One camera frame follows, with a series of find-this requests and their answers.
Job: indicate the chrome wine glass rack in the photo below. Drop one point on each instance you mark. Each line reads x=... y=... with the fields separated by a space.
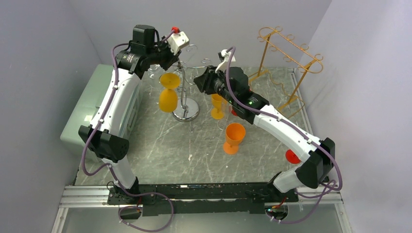
x=191 y=105

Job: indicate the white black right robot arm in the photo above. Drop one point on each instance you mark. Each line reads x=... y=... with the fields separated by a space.
x=315 y=155

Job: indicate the orange plastic goblet back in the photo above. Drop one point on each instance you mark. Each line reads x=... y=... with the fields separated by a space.
x=216 y=112

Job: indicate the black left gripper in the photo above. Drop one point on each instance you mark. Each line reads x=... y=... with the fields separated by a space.
x=172 y=58

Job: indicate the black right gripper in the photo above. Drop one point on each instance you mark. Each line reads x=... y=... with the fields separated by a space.
x=204 y=82

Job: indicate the aluminium frame rail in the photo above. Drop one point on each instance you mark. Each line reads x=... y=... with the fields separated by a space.
x=96 y=197

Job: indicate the orange plastic goblet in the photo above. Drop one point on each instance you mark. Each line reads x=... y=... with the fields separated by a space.
x=234 y=135
x=168 y=98
x=216 y=112

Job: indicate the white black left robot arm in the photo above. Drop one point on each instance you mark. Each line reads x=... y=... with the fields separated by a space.
x=104 y=146

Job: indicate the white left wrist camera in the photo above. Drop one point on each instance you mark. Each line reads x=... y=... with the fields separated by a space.
x=178 y=40

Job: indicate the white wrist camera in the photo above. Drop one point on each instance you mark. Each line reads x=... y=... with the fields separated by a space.
x=226 y=56
x=178 y=40

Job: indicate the gold wine glass rack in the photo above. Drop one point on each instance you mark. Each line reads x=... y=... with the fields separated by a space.
x=287 y=77

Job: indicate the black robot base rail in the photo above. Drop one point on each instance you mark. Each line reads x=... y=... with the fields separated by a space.
x=199 y=198

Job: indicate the clear wine glass centre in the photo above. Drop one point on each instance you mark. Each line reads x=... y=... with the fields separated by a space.
x=226 y=111

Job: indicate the clear ribbed wine glass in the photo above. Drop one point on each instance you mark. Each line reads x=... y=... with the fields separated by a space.
x=152 y=70

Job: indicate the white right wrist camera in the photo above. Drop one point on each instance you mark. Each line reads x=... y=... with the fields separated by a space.
x=226 y=56

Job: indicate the green plastic storage box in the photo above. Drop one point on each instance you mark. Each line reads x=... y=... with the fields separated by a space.
x=88 y=105

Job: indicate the red plastic goblet lying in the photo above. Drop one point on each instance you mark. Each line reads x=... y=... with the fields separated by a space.
x=291 y=157

